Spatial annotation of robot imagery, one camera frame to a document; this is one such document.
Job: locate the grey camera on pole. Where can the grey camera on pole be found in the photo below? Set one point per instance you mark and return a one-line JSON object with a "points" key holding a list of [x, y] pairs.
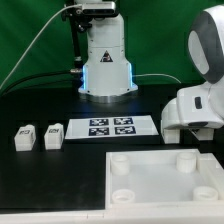
{"points": [[99, 8]]}

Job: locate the black camera pole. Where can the black camera pole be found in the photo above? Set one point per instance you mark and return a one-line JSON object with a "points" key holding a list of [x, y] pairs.
{"points": [[79, 23]]}

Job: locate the white square tabletop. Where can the white square tabletop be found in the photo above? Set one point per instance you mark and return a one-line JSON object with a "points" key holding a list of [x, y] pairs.
{"points": [[152, 178]]}

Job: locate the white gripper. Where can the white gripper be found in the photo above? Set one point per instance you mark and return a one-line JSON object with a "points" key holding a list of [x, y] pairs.
{"points": [[191, 109]]}

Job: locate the white obstacle bar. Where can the white obstacle bar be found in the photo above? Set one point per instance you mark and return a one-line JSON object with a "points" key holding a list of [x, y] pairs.
{"points": [[211, 172]]}

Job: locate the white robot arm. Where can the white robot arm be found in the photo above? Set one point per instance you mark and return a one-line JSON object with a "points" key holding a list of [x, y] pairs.
{"points": [[107, 74]]}

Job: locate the white sheet with markers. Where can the white sheet with markers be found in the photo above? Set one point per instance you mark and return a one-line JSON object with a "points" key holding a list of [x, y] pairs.
{"points": [[111, 127]]}

